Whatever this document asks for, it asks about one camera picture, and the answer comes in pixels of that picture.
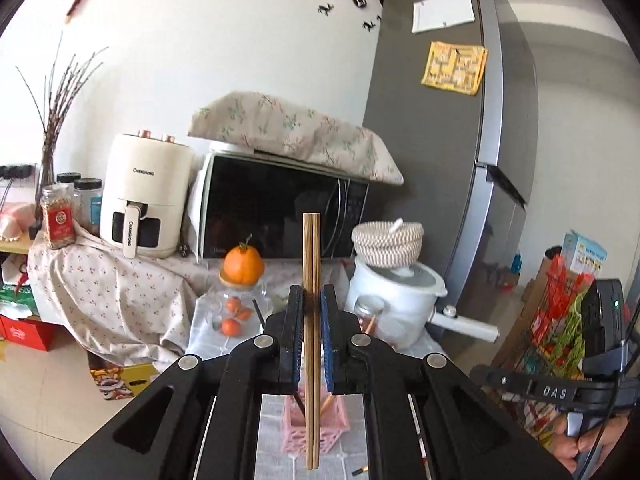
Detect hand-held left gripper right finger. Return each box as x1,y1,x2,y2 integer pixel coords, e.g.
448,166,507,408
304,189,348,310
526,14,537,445
320,284,573,480

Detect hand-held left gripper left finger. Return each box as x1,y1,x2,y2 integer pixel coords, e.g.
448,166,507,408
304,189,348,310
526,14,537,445
50,285,306,480

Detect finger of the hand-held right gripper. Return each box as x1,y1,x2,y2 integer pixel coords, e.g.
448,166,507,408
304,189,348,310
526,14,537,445
469,364,590,403

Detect wooden chopstick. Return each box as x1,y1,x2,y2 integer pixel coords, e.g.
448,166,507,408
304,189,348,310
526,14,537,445
311,213,321,470
303,213,313,468

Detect pink perforated utensil holder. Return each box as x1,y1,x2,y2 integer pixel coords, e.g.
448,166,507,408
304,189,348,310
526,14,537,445
282,392,349,456

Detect person's right hand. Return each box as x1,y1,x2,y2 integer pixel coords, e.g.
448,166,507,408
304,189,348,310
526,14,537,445
552,412,629,474

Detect assorted snack packets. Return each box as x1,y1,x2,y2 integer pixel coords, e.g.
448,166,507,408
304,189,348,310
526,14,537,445
520,255,597,441

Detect silver lid glass jar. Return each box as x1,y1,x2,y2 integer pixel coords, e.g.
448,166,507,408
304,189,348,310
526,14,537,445
353,296,387,336

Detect blue and white box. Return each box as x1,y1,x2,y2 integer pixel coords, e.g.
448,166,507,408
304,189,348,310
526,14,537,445
560,231,609,277

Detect white electric cooking pot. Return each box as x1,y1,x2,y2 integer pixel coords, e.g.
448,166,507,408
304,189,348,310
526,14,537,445
345,257,501,353

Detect large orange with stem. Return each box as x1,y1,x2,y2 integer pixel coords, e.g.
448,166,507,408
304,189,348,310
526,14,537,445
222,235,266,286

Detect glass fruit stand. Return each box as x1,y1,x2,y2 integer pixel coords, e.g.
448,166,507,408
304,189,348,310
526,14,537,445
204,272,272,342

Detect blue plastic bag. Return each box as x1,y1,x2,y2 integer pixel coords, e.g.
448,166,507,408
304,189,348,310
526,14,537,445
492,252,524,291

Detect black microwave oven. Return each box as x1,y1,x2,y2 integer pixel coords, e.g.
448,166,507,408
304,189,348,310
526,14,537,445
192,141,371,261

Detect yellow printed carton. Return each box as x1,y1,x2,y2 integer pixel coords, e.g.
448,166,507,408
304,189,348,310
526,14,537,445
89,361,162,402

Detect grey refrigerator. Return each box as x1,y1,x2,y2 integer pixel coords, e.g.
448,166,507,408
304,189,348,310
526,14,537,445
362,0,541,326

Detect floral tablecloth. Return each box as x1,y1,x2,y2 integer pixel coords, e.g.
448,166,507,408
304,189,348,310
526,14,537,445
27,230,351,357

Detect floral cloth cover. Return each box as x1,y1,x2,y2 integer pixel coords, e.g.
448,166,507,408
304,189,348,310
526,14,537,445
187,91,405,186

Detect cream air fryer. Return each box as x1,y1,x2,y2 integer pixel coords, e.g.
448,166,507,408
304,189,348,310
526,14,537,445
99,130,195,261

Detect dark lid jar blue label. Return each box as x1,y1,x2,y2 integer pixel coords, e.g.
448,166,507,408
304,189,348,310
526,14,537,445
74,178,104,236

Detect red label spice jar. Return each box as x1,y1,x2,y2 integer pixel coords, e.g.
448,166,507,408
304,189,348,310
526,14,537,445
41,184,77,250

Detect red box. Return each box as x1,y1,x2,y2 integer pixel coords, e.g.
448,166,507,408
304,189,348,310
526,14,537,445
0,312,67,354

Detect yellow printed paper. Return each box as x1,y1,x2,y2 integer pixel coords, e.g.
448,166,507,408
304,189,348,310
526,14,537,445
420,40,488,97

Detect glass vase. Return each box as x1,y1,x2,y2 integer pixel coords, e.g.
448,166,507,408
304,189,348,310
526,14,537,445
35,145,57,211

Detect pink bag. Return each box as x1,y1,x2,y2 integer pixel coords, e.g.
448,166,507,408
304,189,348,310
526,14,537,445
0,202,37,241

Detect black power strip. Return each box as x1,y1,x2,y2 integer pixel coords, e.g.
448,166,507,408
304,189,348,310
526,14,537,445
0,163,39,180

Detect dry branches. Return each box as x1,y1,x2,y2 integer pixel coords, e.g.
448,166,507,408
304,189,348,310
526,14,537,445
15,32,110,161

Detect white paper sheet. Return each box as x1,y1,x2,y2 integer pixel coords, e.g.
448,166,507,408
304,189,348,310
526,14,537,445
412,0,476,35

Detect black cable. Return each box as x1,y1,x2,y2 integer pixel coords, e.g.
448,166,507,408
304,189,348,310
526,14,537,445
582,327,632,478

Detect black wire snack rack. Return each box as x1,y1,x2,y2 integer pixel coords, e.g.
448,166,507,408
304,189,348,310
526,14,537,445
489,245,601,443

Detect woven rope basket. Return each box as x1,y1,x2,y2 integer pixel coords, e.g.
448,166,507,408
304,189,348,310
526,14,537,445
351,220,425,268

